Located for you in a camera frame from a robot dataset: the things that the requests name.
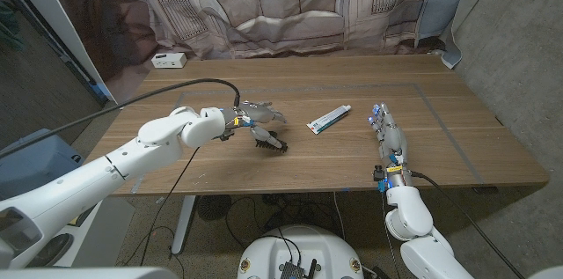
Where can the black antenna module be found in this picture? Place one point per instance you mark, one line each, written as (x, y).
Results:
(290, 270)

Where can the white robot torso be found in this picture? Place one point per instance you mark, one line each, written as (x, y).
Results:
(268, 252)

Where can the white table leg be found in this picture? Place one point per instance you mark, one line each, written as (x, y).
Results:
(182, 226)

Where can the blue plastic bin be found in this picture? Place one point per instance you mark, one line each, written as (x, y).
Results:
(31, 164)

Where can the black claw hair clip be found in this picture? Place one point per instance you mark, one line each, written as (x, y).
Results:
(273, 149)

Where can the printed sofa room backdrop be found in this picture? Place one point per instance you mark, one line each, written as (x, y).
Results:
(281, 6)

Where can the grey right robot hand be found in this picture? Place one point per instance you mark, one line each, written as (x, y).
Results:
(392, 139)

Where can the white green toothpaste tube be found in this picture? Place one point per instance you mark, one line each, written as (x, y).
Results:
(327, 119)

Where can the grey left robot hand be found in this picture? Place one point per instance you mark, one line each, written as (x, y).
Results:
(257, 112)

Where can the white power box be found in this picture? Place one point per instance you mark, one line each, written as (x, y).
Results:
(169, 60)

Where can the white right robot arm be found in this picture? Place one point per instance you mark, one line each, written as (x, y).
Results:
(411, 215)

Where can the white partition panel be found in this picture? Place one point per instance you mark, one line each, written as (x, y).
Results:
(57, 19)

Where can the round black fan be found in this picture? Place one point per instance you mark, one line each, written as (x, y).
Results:
(214, 207)

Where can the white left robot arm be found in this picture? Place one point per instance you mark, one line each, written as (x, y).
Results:
(145, 151)

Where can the blue grey curtain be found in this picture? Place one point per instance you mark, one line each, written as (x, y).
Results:
(440, 2)

